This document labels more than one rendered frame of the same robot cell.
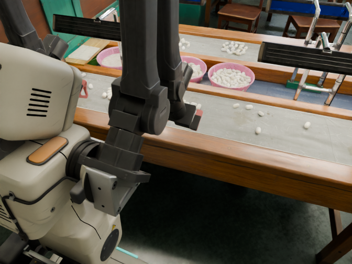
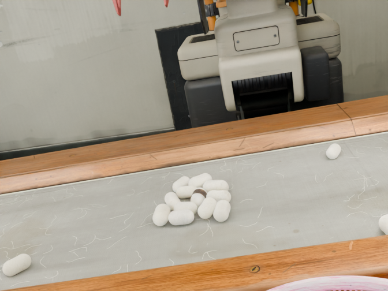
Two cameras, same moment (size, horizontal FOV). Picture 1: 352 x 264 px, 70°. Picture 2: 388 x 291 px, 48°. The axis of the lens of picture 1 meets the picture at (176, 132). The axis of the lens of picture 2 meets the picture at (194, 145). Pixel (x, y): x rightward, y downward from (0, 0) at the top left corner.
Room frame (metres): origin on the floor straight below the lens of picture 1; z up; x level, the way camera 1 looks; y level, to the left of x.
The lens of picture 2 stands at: (1.51, -0.16, 1.05)
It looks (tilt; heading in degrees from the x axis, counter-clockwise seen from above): 22 degrees down; 168
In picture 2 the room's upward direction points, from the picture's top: 11 degrees counter-clockwise
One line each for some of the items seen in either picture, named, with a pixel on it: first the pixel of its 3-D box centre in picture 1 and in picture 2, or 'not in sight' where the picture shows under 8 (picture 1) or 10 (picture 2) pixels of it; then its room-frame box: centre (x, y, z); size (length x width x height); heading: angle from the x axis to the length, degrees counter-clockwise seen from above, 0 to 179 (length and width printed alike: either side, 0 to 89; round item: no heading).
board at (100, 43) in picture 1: (87, 51); not in sight; (1.54, 0.58, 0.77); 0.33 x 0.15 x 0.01; 163
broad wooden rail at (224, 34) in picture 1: (224, 45); not in sight; (1.82, -0.37, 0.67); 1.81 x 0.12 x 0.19; 73
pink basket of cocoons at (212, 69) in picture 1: (230, 81); not in sight; (1.26, -0.32, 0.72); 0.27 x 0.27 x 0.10
